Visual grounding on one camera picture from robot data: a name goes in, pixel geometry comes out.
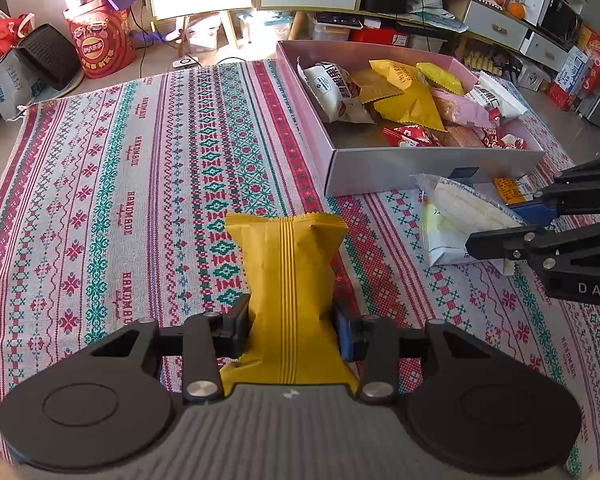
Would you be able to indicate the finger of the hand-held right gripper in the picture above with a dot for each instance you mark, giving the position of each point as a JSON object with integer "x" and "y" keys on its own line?
{"x": 580, "y": 192}
{"x": 505, "y": 245}

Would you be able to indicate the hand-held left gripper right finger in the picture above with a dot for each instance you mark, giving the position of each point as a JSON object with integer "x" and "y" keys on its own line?
{"x": 341, "y": 332}

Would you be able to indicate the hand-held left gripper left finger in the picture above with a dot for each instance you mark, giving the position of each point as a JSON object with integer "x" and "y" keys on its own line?
{"x": 241, "y": 325}

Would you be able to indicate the white pale green snack packet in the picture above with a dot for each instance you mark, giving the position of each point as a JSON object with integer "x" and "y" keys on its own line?
{"x": 455, "y": 210}

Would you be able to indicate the yellow striped snack packet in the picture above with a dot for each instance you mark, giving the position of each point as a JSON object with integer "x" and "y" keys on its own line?
{"x": 290, "y": 280}

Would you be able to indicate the pink cardboard box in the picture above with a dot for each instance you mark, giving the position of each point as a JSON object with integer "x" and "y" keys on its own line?
{"x": 380, "y": 170}

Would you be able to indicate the orange label snack packet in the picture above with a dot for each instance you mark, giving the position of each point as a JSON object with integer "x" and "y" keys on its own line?
{"x": 512, "y": 190}

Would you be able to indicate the brown bread snack packet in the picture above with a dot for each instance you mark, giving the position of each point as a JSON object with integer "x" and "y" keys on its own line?
{"x": 462, "y": 136}

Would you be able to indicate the red snack carton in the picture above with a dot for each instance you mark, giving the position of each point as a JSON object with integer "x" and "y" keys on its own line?
{"x": 580, "y": 65}

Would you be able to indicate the white green print snack packet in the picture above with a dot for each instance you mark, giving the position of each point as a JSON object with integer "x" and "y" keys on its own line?
{"x": 497, "y": 95}

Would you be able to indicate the pink snack packet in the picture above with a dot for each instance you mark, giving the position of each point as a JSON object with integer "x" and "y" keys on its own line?
{"x": 462, "y": 107}

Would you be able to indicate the yellow egg tray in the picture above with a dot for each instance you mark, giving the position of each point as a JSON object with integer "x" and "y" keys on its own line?
{"x": 477, "y": 61}

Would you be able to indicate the large yellow snack packet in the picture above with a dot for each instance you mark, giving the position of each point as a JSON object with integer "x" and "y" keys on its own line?
{"x": 412, "y": 102}

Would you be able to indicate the patterned woven blanket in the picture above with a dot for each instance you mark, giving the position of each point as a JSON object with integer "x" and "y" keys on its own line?
{"x": 130, "y": 185}

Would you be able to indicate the light yellow snack packet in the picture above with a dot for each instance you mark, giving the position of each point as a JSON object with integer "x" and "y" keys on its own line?
{"x": 440, "y": 77}

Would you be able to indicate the black white microwave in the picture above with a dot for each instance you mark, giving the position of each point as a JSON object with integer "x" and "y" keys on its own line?
{"x": 555, "y": 12}

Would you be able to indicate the low white drawer cabinet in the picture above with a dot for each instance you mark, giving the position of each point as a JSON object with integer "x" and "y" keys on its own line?
{"x": 500, "y": 27}

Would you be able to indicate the orange fruit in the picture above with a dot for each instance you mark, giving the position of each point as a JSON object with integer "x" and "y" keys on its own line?
{"x": 516, "y": 10}

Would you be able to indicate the orange brown snack packet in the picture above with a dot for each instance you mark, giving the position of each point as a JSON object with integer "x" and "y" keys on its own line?
{"x": 375, "y": 85}

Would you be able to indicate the white brown print snack packet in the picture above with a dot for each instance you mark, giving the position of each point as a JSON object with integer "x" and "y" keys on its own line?
{"x": 332, "y": 92}

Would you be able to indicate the red flat box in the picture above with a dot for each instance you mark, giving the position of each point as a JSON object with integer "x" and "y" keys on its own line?
{"x": 380, "y": 37}

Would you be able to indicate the small white floor device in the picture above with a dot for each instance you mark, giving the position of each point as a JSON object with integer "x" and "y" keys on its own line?
{"x": 186, "y": 63}

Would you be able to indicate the black bag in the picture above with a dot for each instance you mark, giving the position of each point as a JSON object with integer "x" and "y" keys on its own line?
{"x": 385, "y": 2}

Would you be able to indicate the clear plastic storage bin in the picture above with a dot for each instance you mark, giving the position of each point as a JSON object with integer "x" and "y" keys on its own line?
{"x": 330, "y": 27}

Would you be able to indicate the red chips bucket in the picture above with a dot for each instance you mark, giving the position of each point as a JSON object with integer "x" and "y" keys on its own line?
{"x": 100, "y": 42}

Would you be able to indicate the black panel heater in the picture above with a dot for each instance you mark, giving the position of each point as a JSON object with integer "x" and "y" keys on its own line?
{"x": 47, "y": 55}

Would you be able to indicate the white paper bag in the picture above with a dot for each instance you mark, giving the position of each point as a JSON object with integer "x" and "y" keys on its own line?
{"x": 5, "y": 87}

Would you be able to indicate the red shopping bag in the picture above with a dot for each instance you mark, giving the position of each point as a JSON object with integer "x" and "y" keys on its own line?
{"x": 0, "y": 35}

